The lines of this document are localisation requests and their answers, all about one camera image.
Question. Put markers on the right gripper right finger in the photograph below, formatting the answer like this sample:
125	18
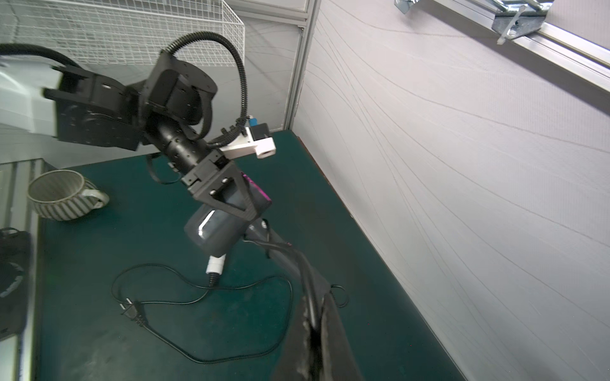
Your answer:
338	362

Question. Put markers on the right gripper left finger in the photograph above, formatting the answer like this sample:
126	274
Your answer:
297	360

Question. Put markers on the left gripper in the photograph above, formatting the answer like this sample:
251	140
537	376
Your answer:
217	182

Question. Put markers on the black hair dryer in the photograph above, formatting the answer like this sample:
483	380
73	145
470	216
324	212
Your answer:
216	232

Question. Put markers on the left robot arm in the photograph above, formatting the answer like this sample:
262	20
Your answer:
46	93

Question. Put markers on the white hair dryer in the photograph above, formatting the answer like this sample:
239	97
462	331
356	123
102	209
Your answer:
215	265

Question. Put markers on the green table mat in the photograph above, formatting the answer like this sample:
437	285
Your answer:
122	288

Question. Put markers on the striped ceramic mug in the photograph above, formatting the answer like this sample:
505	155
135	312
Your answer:
65	195

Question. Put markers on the small metal hook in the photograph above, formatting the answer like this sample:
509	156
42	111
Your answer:
405	5

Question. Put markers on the metal double hook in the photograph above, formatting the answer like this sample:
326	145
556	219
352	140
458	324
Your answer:
519	18

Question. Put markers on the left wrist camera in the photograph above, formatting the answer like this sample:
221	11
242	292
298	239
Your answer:
256	140

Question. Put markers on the white wire basket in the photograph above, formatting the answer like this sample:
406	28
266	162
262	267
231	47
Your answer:
115	32

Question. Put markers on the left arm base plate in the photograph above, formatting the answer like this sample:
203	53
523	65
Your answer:
16	249

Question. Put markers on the horizontal aluminium rail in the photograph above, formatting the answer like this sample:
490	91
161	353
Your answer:
581	57

